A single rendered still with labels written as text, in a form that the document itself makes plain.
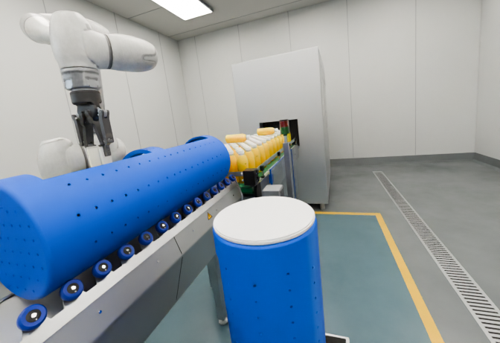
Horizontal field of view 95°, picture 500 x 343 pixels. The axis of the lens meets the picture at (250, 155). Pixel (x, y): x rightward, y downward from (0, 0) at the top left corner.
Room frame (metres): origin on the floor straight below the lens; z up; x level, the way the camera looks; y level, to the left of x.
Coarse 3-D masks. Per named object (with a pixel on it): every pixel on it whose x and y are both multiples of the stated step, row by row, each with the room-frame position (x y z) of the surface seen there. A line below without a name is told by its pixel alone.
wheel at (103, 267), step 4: (100, 260) 0.55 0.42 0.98; (104, 260) 0.56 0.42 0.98; (108, 260) 0.56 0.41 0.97; (96, 264) 0.54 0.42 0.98; (100, 264) 0.55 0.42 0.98; (104, 264) 0.55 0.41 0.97; (108, 264) 0.56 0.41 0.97; (92, 268) 0.54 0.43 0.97; (96, 268) 0.53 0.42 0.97; (100, 268) 0.54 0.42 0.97; (104, 268) 0.55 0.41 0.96; (108, 268) 0.55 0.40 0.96; (92, 272) 0.53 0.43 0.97; (96, 272) 0.53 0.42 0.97; (100, 272) 0.53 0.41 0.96; (104, 272) 0.54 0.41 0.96; (108, 272) 0.54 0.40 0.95; (96, 276) 0.53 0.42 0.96; (100, 276) 0.53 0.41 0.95; (104, 276) 0.54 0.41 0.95
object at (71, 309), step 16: (224, 192) 1.18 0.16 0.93; (176, 224) 0.82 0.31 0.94; (160, 240) 0.73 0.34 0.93; (144, 256) 0.65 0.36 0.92; (112, 272) 0.57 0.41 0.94; (128, 272) 0.59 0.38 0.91; (96, 288) 0.52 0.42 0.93; (64, 304) 0.46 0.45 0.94; (80, 304) 0.48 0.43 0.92; (48, 320) 0.43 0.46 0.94; (64, 320) 0.44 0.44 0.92; (32, 336) 0.40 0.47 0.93; (48, 336) 0.41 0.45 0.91
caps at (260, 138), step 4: (276, 132) 2.43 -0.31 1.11; (280, 132) 2.46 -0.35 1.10; (252, 136) 2.31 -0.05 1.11; (256, 136) 2.43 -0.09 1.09; (260, 136) 2.21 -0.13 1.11; (264, 136) 2.16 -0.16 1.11; (268, 136) 2.19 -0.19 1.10; (272, 136) 2.11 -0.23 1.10; (248, 140) 2.01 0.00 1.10; (252, 140) 1.97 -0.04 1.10; (256, 140) 1.92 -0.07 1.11; (260, 140) 1.95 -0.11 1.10; (264, 140) 1.87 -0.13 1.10; (224, 144) 1.86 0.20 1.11; (232, 144) 1.83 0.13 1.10; (236, 144) 1.76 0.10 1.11; (240, 144) 1.81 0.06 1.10; (244, 144) 1.70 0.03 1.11; (252, 144) 1.64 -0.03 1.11; (256, 144) 1.64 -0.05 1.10
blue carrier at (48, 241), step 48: (192, 144) 1.04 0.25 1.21; (0, 192) 0.46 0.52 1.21; (48, 192) 0.49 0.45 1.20; (96, 192) 0.56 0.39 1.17; (144, 192) 0.67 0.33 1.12; (192, 192) 0.90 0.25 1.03; (0, 240) 0.48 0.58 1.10; (48, 240) 0.43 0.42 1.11; (96, 240) 0.52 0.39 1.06; (48, 288) 0.44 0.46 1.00
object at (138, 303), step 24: (240, 192) 1.33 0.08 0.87; (168, 216) 0.94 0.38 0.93; (216, 216) 1.03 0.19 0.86; (192, 240) 0.84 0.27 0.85; (120, 264) 0.61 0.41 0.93; (144, 264) 0.64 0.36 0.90; (168, 264) 0.71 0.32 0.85; (192, 264) 0.87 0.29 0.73; (120, 288) 0.56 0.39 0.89; (144, 288) 0.61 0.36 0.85; (168, 288) 0.72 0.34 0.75; (0, 312) 0.48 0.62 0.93; (48, 312) 0.46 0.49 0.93; (96, 312) 0.49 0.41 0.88; (120, 312) 0.53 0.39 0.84; (144, 312) 0.62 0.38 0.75; (0, 336) 0.41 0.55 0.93; (72, 336) 0.44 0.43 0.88; (96, 336) 0.47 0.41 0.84; (120, 336) 0.54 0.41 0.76; (144, 336) 0.64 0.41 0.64
